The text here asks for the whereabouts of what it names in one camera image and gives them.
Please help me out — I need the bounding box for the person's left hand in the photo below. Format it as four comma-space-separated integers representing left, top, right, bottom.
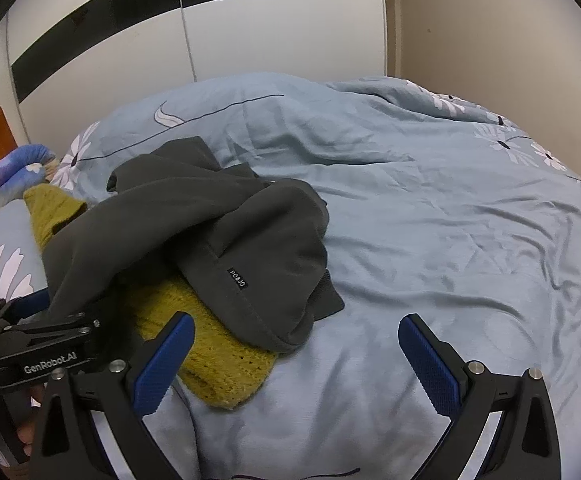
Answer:
14, 384, 47, 456

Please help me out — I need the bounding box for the light blue floral duvet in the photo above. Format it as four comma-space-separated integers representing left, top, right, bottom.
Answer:
0, 74, 581, 480

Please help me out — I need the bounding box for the blue purple patterned pillow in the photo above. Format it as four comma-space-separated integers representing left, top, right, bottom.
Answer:
0, 144, 58, 206

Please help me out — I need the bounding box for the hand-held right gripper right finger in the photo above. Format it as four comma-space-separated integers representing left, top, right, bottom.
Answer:
397, 313, 563, 480

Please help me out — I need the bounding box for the mustard yellow knit sweater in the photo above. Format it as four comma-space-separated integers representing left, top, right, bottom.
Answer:
23, 183, 278, 408

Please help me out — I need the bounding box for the white wardrobe with black band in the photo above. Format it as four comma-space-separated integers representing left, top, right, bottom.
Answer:
5, 0, 388, 146

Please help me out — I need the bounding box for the dark grey sweater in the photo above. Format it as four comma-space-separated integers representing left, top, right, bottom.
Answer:
40, 136, 346, 353

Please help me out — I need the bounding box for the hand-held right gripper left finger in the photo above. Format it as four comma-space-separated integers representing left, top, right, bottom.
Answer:
29, 311, 196, 480

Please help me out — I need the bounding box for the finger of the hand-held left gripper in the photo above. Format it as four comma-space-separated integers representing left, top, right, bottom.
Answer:
0, 288, 51, 332
0, 311, 103, 356

